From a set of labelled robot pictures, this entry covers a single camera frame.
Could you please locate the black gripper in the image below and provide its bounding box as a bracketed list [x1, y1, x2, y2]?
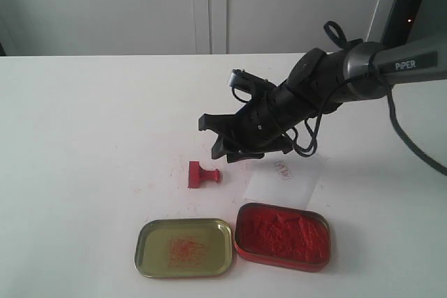
[198, 82, 342, 163]

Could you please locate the red rubber stamp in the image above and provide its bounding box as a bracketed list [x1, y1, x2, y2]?
[188, 161, 221, 188]

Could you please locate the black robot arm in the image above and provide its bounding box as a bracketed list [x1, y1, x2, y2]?
[198, 21, 446, 163]

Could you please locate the red ink pad tin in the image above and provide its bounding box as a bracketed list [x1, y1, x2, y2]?
[234, 202, 331, 272]

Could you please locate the white paper sheet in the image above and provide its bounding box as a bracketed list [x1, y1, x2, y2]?
[243, 154, 328, 209]

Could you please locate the gold tin lid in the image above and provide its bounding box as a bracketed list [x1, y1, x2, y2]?
[134, 218, 233, 278]

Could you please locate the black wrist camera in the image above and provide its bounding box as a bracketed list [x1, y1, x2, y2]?
[228, 69, 277, 103]

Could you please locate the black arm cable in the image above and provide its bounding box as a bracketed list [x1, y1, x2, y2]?
[279, 77, 447, 177]

